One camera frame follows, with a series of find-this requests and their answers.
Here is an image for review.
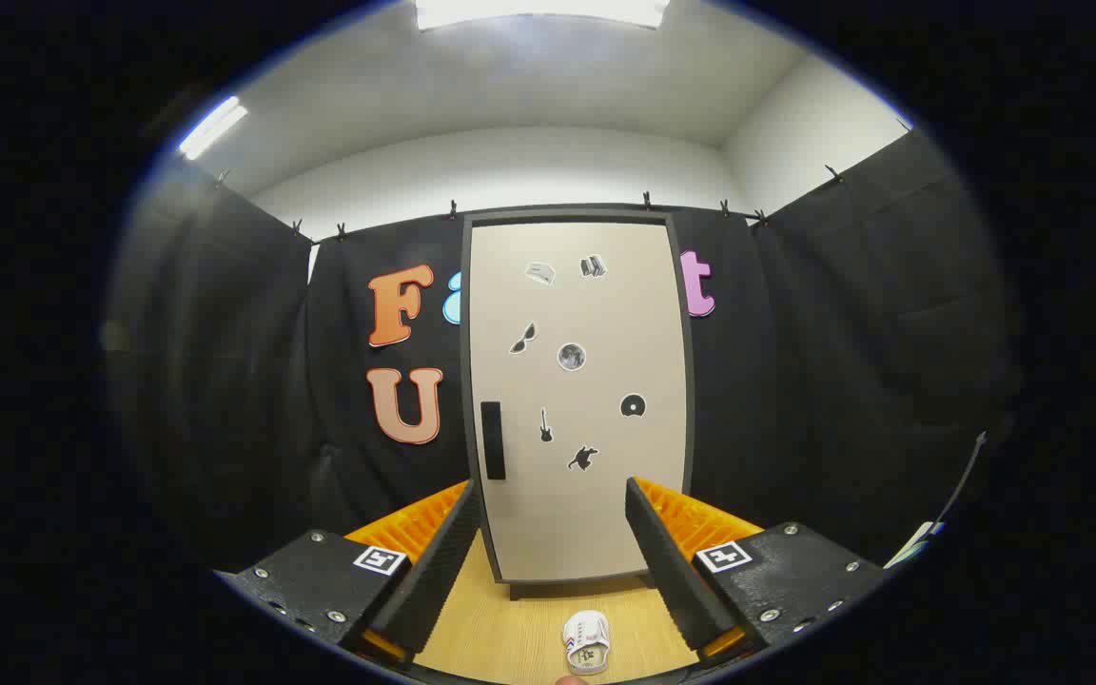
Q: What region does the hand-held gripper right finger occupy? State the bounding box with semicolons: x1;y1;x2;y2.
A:
624;478;888;663

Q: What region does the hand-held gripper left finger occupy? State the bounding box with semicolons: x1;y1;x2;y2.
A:
215;479;482;667

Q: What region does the white shoe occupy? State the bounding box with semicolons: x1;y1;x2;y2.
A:
562;611;612;675

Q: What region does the beige shoe cabinet door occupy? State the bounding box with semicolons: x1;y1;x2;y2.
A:
469;222;689;581

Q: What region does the black door handle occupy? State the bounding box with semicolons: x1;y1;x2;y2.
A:
480;401;507;480

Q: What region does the grey shoe cabinet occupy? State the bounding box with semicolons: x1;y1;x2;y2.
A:
460;206;697;601

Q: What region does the black backdrop cloth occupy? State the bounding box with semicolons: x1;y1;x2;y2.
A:
106;128;1025;572

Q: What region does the ceiling light tube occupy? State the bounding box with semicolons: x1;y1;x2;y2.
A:
177;95;250;161

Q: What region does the ceiling light panel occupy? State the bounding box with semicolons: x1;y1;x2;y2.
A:
415;0;671;30

